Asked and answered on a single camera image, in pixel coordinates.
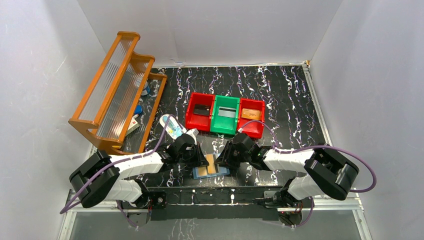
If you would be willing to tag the white blue bottle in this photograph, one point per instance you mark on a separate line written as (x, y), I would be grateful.
(173, 128)

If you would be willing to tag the red bin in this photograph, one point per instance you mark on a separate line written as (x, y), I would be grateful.
(252, 128)
(202, 123)

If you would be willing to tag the orange wooden rack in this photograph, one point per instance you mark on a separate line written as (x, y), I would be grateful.
(105, 111)

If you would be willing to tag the right red bin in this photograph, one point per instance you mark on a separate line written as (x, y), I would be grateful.
(252, 128)

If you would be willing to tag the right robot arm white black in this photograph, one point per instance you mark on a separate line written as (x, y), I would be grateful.
(327, 172)

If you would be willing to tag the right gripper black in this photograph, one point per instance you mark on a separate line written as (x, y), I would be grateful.
(223, 158)

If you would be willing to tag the orange card in bin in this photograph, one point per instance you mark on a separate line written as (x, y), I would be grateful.
(251, 114)

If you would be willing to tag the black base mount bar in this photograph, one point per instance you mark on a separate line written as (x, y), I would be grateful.
(243, 202)

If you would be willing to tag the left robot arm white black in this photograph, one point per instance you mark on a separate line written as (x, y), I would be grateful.
(104, 177)

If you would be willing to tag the red white small box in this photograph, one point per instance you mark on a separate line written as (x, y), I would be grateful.
(133, 125)

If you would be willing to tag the blue card holder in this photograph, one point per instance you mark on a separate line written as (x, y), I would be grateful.
(223, 171)

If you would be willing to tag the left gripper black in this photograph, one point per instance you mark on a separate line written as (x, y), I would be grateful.
(197, 156)

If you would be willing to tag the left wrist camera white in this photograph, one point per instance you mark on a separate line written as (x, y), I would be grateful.
(193, 133)

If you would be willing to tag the blue cap container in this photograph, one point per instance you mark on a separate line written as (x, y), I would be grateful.
(138, 110)

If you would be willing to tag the white blue container on rack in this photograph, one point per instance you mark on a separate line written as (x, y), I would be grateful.
(146, 88)

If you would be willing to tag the black card in bin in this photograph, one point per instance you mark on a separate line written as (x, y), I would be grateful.
(201, 109)

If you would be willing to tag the grey card in bin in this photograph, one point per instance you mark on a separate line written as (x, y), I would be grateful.
(227, 112)

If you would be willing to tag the orange card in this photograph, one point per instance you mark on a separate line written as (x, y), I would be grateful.
(251, 114)
(212, 167)

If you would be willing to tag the green bin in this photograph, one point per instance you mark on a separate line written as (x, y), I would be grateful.
(224, 117)

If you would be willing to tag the left red bin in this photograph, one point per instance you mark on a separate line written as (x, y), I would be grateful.
(202, 123)

